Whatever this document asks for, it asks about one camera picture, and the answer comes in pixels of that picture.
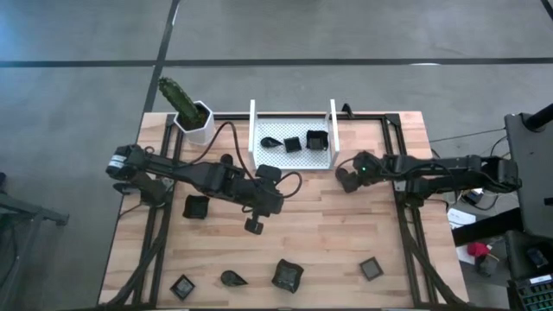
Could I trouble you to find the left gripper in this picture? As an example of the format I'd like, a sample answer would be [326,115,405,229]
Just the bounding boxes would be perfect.
[239,175,287,237]

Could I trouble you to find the black wavy square mini bowl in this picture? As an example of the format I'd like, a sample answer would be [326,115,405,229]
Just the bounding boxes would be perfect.
[181,194,211,220]
[306,130,330,152]
[270,258,305,294]

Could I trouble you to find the white perforated tray rack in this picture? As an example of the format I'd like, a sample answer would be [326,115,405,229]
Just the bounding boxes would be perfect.
[248,98,341,171]

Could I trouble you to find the white hexagonal planter pot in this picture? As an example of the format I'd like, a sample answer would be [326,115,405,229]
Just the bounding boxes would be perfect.
[173,100,216,146]

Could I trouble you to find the white paper sheet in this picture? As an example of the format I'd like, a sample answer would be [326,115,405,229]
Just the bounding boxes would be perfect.
[447,207,478,229]

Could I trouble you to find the red object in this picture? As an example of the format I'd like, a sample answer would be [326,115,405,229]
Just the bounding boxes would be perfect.
[466,241,493,259]

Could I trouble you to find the green cactus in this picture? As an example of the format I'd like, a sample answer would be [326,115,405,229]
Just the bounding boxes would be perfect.
[157,76,200,129]

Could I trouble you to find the dark grey cabinet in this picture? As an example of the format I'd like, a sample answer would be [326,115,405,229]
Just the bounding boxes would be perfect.
[504,111,553,238]

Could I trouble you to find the black pole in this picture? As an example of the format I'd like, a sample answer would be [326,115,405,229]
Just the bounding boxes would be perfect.
[523,102,553,133]

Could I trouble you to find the black case with coloured keys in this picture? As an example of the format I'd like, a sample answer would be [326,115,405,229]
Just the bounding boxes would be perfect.
[507,274,553,311]

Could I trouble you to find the grey metal stand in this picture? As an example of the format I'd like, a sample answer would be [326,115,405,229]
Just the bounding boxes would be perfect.
[0,170,70,243]

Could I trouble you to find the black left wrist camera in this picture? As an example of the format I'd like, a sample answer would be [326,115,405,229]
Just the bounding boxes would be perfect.
[255,163,283,182]

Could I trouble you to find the black camera cable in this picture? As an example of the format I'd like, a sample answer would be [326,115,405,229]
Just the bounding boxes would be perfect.
[185,120,303,200]

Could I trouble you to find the black cable bundle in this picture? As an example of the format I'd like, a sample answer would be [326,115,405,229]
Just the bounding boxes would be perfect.
[401,224,470,310]
[103,202,174,310]

